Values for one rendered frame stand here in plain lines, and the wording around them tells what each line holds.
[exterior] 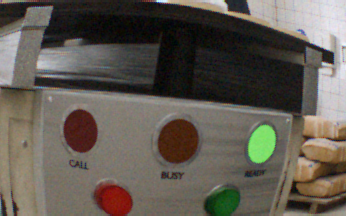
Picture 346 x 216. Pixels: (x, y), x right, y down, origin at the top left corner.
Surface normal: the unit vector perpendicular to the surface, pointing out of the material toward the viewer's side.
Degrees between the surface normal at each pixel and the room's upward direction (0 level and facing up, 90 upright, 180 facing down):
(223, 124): 90
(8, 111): 90
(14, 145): 90
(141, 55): 90
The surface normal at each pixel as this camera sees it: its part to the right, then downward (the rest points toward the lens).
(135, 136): 0.47, 0.11
